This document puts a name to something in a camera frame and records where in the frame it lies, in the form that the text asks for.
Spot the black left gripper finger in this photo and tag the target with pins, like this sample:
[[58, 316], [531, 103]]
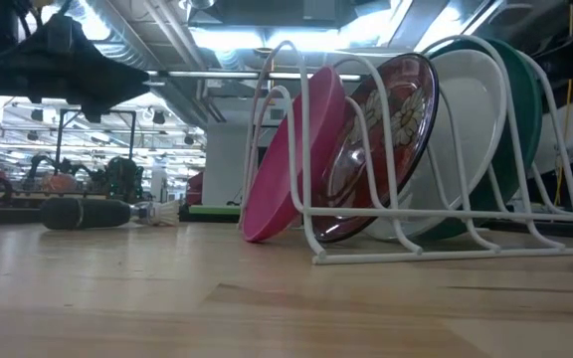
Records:
[[122, 82]]

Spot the pink plate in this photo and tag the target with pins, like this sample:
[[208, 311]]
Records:
[[286, 169]]

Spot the red floral glass plate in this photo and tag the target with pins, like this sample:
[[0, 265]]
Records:
[[396, 124]]

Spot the white deep plate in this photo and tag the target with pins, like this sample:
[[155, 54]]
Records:
[[470, 109]]

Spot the teal plate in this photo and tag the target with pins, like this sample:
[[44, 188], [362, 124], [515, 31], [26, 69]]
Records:
[[520, 99]]

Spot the background black robot arm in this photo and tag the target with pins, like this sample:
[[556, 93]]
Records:
[[117, 176]]

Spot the long ceiling light bar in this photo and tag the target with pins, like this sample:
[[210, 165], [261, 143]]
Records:
[[207, 74]]

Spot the light green plate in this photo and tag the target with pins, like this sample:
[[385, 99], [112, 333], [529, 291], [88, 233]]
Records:
[[214, 210]]

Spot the black background station frame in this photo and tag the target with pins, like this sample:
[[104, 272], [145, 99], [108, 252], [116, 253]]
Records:
[[59, 144]]

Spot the black aluminium table frame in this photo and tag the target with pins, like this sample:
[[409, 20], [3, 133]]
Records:
[[207, 219]]

